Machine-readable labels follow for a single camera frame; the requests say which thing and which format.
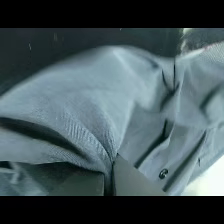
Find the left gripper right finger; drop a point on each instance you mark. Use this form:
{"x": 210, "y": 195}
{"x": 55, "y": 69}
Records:
{"x": 128, "y": 181}

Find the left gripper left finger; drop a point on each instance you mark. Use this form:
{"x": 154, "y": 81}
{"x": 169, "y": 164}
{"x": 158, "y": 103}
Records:
{"x": 90, "y": 185}

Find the grey shirt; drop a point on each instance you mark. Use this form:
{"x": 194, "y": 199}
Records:
{"x": 83, "y": 100}

